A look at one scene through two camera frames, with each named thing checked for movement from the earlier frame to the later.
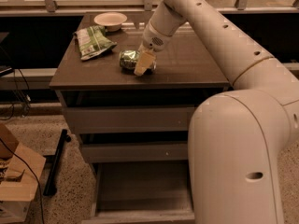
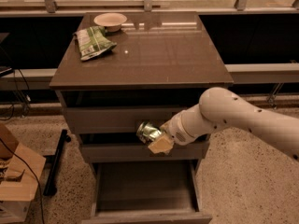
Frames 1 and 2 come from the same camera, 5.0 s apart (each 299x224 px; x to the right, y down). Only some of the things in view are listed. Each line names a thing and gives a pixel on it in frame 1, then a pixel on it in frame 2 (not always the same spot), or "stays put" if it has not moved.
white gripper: (154, 39) → (176, 129)
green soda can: (128, 61) → (148, 133)
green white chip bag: (93, 41) stays put
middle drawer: (135, 152) stays put
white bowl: (112, 21) stays put
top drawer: (129, 120) stays put
